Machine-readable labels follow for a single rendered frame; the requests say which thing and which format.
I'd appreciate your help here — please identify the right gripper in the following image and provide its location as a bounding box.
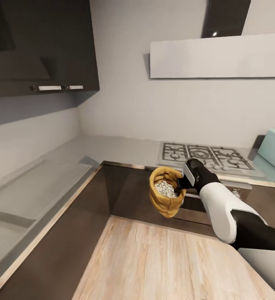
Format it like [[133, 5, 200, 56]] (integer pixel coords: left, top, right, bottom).
[[177, 178, 193, 190]]

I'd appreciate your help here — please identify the popcorn bag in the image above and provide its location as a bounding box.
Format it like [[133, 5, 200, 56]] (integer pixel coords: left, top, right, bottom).
[[149, 166, 187, 218]]

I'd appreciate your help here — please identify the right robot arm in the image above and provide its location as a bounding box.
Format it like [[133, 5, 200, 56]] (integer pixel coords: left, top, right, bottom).
[[177, 159, 275, 291]]

